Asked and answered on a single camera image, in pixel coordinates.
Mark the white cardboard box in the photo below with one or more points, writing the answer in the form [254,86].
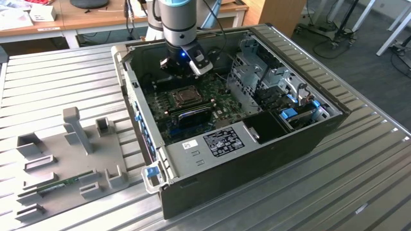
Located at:
[43,13]

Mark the blue disk carrier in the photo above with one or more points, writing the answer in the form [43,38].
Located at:
[289,113]

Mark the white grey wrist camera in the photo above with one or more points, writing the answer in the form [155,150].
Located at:
[202,65]

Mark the white plastic bag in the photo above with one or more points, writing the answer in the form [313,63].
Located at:
[13,20]

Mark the grey parts rack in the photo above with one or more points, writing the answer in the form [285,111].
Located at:
[65,163]

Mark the white table leg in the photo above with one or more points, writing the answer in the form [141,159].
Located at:
[364,15]

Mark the metal drive cage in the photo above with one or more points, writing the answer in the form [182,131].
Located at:
[247,72]

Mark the black rolling stand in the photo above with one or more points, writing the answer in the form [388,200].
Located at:
[345,24]

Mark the CPU socket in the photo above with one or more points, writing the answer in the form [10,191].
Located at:
[174,98]

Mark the silver disk bay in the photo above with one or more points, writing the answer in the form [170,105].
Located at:
[302,119]

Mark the blue plastic clip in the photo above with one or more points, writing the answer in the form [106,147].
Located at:
[317,104]

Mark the white tape strip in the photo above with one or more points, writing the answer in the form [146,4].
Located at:
[361,209]

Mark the grey power supply unit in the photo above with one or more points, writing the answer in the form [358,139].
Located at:
[193,156]

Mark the blue case latch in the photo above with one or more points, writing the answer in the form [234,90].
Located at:
[151,172]

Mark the green RAM stick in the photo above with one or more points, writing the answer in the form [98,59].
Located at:
[58,185]

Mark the green motherboard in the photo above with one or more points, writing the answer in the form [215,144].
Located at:
[225,96]

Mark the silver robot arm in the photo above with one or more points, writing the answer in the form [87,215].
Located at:
[178,24]

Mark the wooden cabinet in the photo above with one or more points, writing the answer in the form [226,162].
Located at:
[280,14]

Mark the black round object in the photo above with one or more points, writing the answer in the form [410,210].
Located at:
[89,3]

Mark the silver CPU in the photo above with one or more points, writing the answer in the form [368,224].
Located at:
[186,94]

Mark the installed RAM stick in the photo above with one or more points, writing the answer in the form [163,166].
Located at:
[190,109]

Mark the wooden desk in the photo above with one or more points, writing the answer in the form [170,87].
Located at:
[97,16]

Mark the black open PC case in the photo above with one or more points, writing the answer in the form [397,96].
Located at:
[241,180]

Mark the metal locking lever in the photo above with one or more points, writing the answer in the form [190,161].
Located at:
[202,95]

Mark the white table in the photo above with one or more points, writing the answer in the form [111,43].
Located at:
[394,36]

